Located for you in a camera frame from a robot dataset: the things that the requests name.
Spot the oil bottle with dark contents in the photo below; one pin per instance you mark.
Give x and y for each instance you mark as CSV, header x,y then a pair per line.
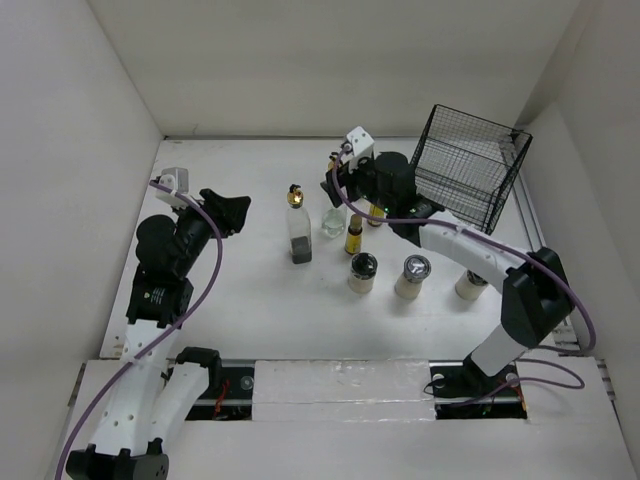
x,y
299,226

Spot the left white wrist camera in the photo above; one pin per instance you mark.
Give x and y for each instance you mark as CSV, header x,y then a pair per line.
x,y
175,179

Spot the right white powder jar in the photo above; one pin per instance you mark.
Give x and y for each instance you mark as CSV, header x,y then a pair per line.
x,y
470,286

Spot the black wire basket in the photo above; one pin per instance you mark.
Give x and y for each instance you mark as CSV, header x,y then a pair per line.
x,y
469,164

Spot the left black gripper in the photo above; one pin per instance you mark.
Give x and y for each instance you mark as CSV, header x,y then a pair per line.
x,y
228,210

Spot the metal mounting rail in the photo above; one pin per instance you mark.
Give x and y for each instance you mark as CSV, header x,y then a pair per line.
x,y
351,391

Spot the left white powder jar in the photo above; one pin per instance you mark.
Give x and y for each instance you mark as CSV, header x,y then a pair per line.
x,y
363,271

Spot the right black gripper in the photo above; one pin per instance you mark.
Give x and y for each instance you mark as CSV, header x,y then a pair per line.
x,y
347,177

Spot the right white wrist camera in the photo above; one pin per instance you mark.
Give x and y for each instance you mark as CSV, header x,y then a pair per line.
x,y
361,142

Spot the near yellow label brown bottle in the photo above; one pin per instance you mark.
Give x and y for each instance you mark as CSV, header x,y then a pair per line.
x,y
353,239

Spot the clear oil bottle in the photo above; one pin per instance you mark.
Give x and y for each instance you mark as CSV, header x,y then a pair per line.
x,y
334,219

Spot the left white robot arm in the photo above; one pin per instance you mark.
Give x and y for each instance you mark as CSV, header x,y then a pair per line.
x,y
125,430

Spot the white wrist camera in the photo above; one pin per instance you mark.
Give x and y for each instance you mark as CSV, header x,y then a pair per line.
x,y
175,179
361,142

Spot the white powder jar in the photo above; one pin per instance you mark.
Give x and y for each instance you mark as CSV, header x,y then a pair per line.
x,y
470,286
416,269
363,271

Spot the yellow label brown bottle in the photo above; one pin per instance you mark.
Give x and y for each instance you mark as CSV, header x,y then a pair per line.
x,y
353,239
376,215

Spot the far yellow label brown bottle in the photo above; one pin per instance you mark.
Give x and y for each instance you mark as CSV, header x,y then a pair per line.
x,y
376,215

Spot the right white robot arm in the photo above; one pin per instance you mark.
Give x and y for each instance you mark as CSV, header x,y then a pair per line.
x,y
535,295

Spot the middle white powder jar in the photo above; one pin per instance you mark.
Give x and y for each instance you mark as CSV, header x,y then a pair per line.
x,y
416,269

